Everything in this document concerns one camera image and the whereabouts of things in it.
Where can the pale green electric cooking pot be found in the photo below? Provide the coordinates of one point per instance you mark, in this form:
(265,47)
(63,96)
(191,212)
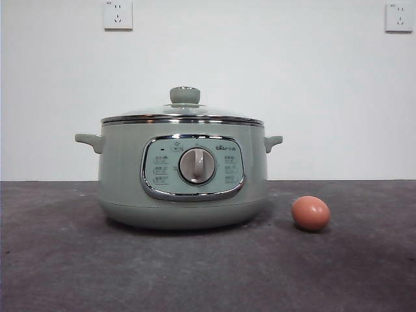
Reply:
(123,182)

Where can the brown egg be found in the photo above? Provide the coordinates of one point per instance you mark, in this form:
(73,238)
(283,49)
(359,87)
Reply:
(310,213)

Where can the white wall socket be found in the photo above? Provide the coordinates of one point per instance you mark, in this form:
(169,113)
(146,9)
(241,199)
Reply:
(118,15)
(399,18)

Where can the glass lid with green knob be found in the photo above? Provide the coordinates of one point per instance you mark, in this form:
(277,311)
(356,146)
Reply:
(184,95)

